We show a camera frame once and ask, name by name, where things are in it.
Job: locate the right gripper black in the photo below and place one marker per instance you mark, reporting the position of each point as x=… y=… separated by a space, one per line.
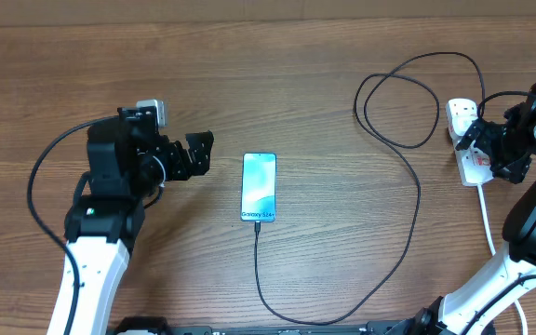
x=513 y=168

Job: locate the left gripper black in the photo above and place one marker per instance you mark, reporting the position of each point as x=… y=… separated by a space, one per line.
x=199 y=158

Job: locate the white power strip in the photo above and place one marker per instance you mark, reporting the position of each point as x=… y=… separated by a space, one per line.
x=473 y=164

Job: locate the blue Galaxy smartphone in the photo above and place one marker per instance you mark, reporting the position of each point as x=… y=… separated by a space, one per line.
x=258 y=201

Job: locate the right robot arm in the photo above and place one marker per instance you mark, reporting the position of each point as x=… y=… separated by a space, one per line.
x=508 y=275

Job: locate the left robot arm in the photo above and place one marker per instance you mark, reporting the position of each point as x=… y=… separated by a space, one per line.
x=129 y=160

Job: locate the white charger plug adapter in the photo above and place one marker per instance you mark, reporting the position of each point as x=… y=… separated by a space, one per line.
x=458 y=125

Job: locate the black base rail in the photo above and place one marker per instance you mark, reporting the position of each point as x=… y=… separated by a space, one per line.
x=158 y=325

